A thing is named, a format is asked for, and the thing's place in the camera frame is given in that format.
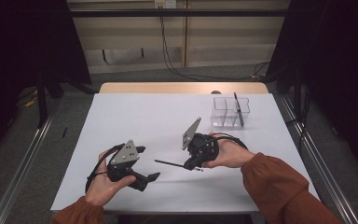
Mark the thick black makeup brush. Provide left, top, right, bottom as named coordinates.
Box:
left=233, top=91, right=245, bottom=127

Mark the wooden table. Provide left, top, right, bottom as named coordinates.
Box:
left=98, top=82, right=269, bottom=95

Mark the white table cover sheet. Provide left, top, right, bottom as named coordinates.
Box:
left=49, top=92, right=324, bottom=215

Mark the clear acrylic organizer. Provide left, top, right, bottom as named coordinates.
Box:
left=210, top=96, right=251, bottom=129

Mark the black metal stand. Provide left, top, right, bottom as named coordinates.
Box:
left=293, top=68, right=303, bottom=121
left=35, top=74, right=49, bottom=129

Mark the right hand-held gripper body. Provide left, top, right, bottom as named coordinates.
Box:
left=181, top=117, right=220, bottom=162

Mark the white wall socket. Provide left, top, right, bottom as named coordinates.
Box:
left=154, top=0, right=177, bottom=9

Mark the aluminium rail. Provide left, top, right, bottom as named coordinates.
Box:
left=0, top=102, right=60, bottom=224
left=281, top=96, right=358, bottom=224

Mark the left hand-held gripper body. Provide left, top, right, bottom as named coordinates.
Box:
left=106, top=139, right=147, bottom=192

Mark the person's right hand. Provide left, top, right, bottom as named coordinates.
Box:
left=202, top=132, right=256, bottom=170

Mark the black curtain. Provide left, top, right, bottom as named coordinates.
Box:
left=266, top=0, right=358, bottom=179
left=0, top=0, right=91, bottom=166

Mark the hand-held gripper cable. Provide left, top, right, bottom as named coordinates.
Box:
left=84, top=143, right=126, bottom=194
left=209, top=133, right=249, bottom=151

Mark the person's left hand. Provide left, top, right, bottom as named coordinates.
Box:
left=84, top=149, right=137, bottom=207

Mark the left hand-held gripper cable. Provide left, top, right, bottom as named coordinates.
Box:
left=84, top=143, right=126, bottom=194

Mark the right hand-held gripper cable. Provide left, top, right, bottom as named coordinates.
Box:
left=209, top=133, right=249, bottom=151

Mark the thin black makeup brush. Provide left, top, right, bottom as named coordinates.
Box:
left=154, top=159, right=204, bottom=172

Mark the long black floor cable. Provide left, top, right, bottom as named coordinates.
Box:
left=159, top=7, right=271, bottom=81

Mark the black horizontal bar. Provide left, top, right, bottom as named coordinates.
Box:
left=69, top=8, right=290, bottom=18

